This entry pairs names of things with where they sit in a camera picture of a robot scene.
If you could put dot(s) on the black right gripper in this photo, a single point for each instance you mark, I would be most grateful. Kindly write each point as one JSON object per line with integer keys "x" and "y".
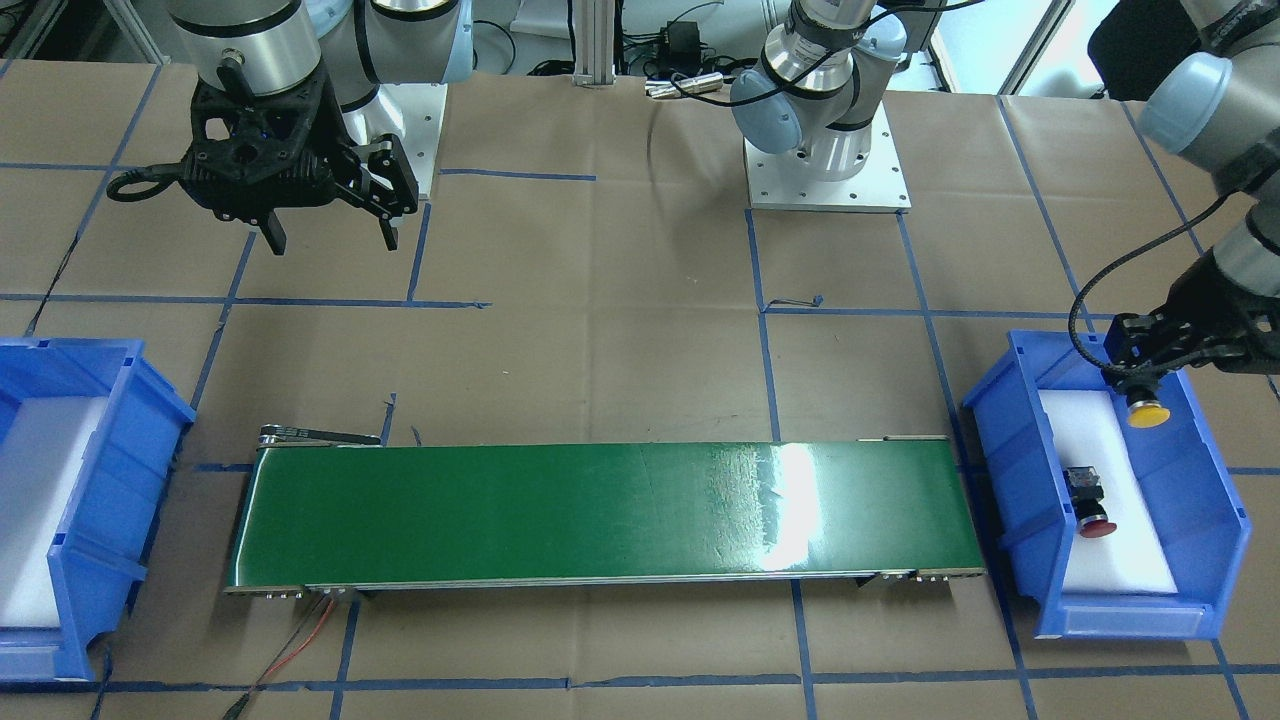
{"x": 333, "y": 140}

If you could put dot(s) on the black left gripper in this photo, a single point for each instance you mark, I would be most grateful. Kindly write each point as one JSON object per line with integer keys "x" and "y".
{"x": 1211, "y": 298}

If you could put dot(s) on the yellow push button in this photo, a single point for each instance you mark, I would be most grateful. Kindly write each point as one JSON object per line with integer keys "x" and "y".
{"x": 1144, "y": 410}

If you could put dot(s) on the red push button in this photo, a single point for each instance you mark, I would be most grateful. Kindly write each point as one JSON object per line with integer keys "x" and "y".
{"x": 1086, "y": 495}

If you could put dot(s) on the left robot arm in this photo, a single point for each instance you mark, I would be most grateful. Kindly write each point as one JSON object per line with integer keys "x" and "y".
{"x": 820, "y": 79}

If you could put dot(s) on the white foam pad bin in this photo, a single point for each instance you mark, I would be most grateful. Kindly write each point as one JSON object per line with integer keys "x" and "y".
{"x": 1086, "y": 432}
{"x": 41, "y": 458}

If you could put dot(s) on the green conveyor belt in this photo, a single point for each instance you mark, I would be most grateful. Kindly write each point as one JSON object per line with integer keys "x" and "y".
{"x": 370, "y": 518}

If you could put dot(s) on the black power adapter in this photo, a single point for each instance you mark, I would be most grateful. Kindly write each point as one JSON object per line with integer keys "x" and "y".
{"x": 679, "y": 42}

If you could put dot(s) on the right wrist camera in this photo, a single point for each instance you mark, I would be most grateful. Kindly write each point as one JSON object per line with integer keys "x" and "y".
{"x": 384, "y": 182}

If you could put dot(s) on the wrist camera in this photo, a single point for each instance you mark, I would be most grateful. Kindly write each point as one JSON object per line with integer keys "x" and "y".
{"x": 1141, "y": 350}
{"x": 384, "y": 182}

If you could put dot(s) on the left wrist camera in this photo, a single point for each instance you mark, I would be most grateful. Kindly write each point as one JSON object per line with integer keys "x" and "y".
{"x": 1141, "y": 350}

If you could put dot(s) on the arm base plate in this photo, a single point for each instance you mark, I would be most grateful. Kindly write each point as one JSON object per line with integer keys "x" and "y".
{"x": 413, "y": 112}
{"x": 858, "y": 172}

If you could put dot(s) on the aluminium frame post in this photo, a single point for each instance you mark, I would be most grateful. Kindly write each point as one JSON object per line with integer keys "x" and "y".
{"x": 594, "y": 35}

